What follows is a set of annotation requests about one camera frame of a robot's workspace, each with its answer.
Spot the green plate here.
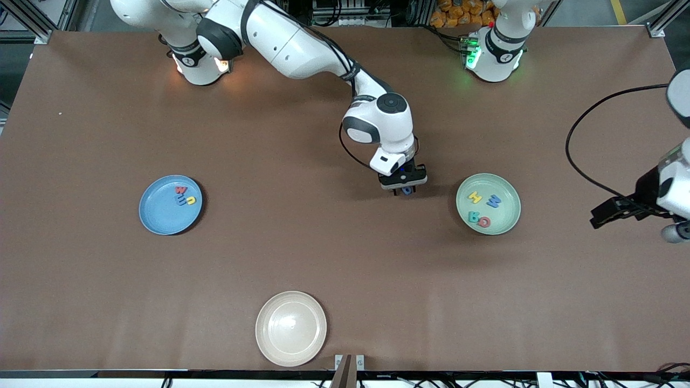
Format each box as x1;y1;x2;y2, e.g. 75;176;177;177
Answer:
456;172;522;236

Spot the grey metal equipment rack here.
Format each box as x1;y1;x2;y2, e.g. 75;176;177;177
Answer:
313;0;390;27

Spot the orange snack bag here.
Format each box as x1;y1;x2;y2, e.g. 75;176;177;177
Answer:
430;0;496;29

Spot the beige plate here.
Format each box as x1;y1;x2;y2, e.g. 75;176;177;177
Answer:
255;291;328;368

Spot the blue plate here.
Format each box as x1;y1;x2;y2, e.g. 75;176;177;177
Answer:
139;175;203;236

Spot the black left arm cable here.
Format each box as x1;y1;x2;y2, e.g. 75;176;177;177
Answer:
565;84;672;208

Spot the aluminium frame post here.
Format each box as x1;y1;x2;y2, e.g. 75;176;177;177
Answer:
647;0;690;38
0;0;79;44

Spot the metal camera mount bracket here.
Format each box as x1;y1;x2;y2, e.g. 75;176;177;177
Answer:
334;354;365;388

